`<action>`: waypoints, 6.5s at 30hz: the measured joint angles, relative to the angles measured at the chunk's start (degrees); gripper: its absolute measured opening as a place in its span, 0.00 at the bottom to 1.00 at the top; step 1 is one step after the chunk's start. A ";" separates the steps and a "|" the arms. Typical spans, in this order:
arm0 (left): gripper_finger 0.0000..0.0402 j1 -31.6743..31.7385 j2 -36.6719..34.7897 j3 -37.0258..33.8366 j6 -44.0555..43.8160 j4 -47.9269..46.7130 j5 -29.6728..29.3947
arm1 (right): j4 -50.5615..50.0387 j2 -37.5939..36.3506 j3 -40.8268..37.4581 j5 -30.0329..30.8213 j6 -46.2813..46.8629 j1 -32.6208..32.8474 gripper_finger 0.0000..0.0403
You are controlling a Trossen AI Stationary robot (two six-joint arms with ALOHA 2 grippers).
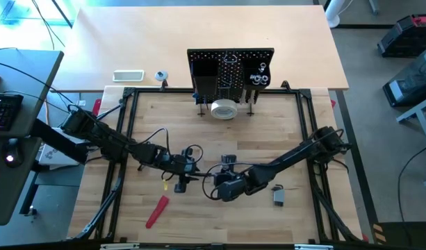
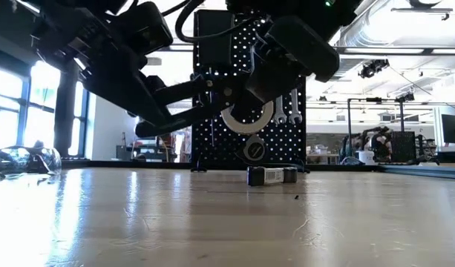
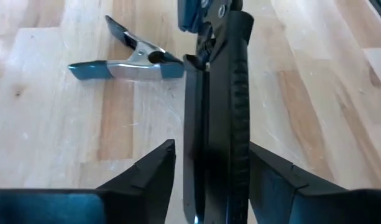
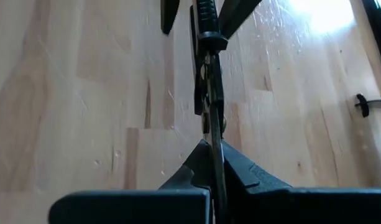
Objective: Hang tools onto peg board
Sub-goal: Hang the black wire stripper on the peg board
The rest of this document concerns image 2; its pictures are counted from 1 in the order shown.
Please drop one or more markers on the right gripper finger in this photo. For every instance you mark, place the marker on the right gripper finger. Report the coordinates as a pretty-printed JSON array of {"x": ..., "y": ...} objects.
[{"x": 249, "y": 109}]

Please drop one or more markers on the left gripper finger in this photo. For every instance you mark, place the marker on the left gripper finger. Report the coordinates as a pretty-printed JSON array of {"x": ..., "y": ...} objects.
[
  {"x": 156, "y": 84},
  {"x": 127, "y": 96}
]

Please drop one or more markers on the white tape roll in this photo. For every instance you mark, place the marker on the white tape roll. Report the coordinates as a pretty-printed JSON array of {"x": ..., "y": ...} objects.
[{"x": 245, "y": 129}]

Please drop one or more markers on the silver combination wrench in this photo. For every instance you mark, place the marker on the silver combination wrench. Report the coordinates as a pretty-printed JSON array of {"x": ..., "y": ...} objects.
[
  {"x": 279, "y": 111},
  {"x": 295, "y": 107}
]

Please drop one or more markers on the clear safety glasses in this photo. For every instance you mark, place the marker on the clear safety glasses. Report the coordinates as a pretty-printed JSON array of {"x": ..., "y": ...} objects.
[{"x": 23, "y": 159}]

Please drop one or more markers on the black perforated peg board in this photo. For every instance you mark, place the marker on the black perforated peg board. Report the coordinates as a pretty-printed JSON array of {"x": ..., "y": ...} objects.
[{"x": 212, "y": 148}]

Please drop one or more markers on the long ceiling light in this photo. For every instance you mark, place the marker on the long ceiling light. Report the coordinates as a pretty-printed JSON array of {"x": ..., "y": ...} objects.
[{"x": 180, "y": 47}]

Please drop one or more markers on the black building pillar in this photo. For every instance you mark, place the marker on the black building pillar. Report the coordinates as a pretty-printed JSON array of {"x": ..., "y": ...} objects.
[{"x": 66, "y": 111}]

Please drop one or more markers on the black metal stand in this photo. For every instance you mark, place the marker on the black metal stand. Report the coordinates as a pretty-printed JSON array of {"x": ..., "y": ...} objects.
[{"x": 349, "y": 118}]

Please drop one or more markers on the black ceiling track light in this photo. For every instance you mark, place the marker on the black ceiling track light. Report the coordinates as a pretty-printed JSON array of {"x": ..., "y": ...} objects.
[{"x": 373, "y": 67}]

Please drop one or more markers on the white bucket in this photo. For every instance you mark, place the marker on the white bucket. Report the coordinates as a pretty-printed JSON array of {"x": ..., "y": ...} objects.
[{"x": 367, "y": 157}]

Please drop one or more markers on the black mesh box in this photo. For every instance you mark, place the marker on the black mesh box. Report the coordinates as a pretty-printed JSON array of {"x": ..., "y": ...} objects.
[{"x": 404, "y": 146}]

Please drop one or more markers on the black computer monitor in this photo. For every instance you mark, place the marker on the black computer monitor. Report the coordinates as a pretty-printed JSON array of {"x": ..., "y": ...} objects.
[{"x": 453, "y": 128}]

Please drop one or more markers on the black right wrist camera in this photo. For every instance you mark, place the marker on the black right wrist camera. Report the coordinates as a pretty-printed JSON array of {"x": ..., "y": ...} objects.
[{"x": 305, "y": 44}]

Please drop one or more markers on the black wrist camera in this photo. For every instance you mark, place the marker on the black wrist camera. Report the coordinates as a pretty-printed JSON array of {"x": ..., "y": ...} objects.
[
  {"x": 145, "y": 29},
  {"x": 305, "y": 44}
]

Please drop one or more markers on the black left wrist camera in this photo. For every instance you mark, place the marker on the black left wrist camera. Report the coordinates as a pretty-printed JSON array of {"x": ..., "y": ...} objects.
[{"x": 145, "y": 29}]

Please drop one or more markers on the black aluminium table frame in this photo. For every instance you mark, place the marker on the black aluminium table frame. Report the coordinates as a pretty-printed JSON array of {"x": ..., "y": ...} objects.
[{"x": 101, "y": 163}]

